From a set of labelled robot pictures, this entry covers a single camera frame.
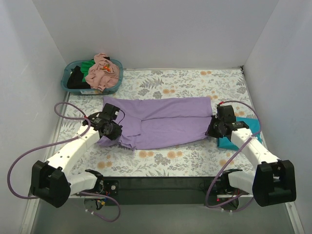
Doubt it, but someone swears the folded teal t shirt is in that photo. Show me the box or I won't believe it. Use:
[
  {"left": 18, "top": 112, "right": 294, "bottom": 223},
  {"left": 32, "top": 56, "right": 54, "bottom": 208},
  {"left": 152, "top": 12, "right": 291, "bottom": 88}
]
[{"left": 217, "top": 117, "right": 260, "bottom": 151}]

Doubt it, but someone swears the pink crumpled shirt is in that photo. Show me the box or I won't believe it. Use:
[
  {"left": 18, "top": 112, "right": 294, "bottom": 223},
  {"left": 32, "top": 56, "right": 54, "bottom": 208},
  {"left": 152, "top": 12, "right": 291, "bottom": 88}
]
[{"left": 85, "top": 53, "right": 120, "bottom": 91}]

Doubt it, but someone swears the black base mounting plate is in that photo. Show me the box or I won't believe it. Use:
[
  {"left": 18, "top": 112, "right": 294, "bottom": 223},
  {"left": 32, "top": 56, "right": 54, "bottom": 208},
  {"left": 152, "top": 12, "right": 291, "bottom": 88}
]
[{"left": 97, "top": 176, "right": 249, "bottom": 207}]

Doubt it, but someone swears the black shirt in basket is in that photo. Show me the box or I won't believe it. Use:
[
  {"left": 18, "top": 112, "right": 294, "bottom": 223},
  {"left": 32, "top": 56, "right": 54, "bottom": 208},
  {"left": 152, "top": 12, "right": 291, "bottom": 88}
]
[{"left": 67, "top": 66, "right": 91, "bottom": 89}]

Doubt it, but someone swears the teal plastic laundry basket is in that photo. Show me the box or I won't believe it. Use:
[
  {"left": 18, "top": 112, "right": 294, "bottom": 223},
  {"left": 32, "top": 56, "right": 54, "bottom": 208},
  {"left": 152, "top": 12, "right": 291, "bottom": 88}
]
[{"left": 60, "top": 59, "right": 123, "bottom": 95}]

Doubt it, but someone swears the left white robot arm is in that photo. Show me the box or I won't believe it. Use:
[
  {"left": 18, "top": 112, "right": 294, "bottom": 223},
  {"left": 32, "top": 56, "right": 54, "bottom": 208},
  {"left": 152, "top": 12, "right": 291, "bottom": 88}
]
[{"left": 30, "top": 104, "right": 122, "bottom": 208}]

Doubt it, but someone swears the aluminium frame rail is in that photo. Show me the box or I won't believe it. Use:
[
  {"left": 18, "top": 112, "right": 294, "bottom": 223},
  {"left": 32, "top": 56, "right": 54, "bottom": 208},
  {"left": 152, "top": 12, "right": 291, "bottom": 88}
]
[{"left": 19, "top": 195, "right": 78, "bottom": 234}]

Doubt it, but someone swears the purple t shirt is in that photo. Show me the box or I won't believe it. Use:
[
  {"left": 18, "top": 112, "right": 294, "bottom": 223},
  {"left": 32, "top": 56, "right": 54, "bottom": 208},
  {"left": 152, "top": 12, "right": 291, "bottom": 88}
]
[{"left": 98, "top": 97, "right": 213, "bottom": 150}]

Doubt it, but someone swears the green shirt in basket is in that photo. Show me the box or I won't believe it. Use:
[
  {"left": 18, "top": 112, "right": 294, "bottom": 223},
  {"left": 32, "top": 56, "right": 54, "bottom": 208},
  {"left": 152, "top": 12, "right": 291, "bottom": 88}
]
[{"left": 80, "top": 59, "right": 95, "bottom": 82}]

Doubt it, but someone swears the floral patterned table mat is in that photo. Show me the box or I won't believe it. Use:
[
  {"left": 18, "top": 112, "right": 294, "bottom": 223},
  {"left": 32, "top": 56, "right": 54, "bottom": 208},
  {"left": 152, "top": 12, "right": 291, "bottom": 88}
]
[{"left": 71, "top": 69, "right": 255, "bottom": 176}]

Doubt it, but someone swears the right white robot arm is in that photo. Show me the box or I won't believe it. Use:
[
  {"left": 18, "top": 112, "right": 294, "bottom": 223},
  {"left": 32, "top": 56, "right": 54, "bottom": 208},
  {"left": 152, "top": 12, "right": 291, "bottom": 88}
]
[{"left": 205, "top": 101, "right": 296, "bottom": 208}]

